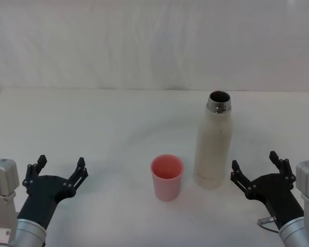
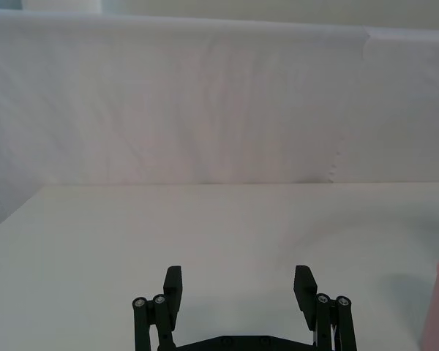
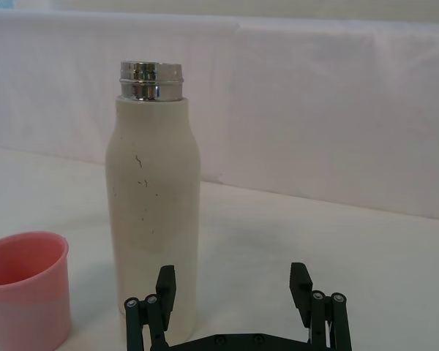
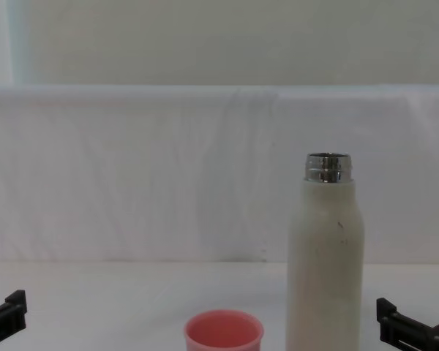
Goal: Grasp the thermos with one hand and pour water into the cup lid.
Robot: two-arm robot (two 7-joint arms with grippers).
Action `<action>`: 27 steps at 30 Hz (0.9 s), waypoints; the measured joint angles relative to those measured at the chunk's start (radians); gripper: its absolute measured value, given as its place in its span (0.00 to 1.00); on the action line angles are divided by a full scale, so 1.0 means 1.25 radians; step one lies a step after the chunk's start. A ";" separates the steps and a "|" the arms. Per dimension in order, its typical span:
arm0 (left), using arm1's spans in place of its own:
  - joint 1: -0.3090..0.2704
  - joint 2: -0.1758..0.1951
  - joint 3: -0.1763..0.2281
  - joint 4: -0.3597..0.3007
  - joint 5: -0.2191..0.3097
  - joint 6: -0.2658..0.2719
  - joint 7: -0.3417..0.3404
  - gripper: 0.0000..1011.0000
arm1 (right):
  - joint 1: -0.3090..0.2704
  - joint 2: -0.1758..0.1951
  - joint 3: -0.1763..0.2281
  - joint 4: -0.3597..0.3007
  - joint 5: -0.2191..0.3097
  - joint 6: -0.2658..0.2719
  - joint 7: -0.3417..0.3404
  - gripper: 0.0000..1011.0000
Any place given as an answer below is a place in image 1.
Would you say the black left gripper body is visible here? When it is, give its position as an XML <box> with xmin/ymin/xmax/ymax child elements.
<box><xmin>16</xmin><ymin>174</ymin><xmax>76</xmax><ymax>227</ymax></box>

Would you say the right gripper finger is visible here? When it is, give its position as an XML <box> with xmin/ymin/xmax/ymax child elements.
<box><xmin>269</xmin><ymin>151</ymin><xmax>297</xmax><ymax>185</ymax></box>
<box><xmin>230</xmin><ymin>160</ymin><xmax>256</xmax><ymax>199</ymax></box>

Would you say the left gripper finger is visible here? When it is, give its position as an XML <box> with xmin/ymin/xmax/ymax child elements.
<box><xmin>22</xmin><ymin>154</ymin><xmax>48</xmax><ymax>193</ymax></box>
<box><xmin>63</xmin><ymin>156</ymin><xmax>89</xmax><ymax>198</ymax></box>

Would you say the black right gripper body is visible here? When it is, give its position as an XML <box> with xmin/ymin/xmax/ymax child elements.
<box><xmin>246</xmin><ymin>173</ymin><xmax>305</xmax><ymax>230</ymax></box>

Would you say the cream vacuum bottle steel neck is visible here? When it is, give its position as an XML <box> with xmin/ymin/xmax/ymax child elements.
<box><xmin>193</xmin><ymin>90</ymin><xmax>234</xmax><ymax>190</ymax></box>

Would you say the white tablecloth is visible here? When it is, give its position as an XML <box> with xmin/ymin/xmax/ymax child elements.
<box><xmin>0</xmin><ymin>86</ymin><xmax>309</xmax><ymax>247</ymax></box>

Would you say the pink plastic cup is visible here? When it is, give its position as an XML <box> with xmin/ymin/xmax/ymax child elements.
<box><xmin>150</xmin><ymin>153</ymin><xmax>184</xmax><ymax>202</ymax></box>

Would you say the white curtain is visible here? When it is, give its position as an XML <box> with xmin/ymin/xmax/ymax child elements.
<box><xmin>0</xmin><ymin>0</ymin><xmax>309</xmax><ymax>91</ymax></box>

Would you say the thin cable with silver plug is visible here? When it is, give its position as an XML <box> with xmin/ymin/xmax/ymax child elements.
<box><xmin>257</xmin><ymin>216</ymin><xmax>280</xmax><ymax>234</ymax></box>

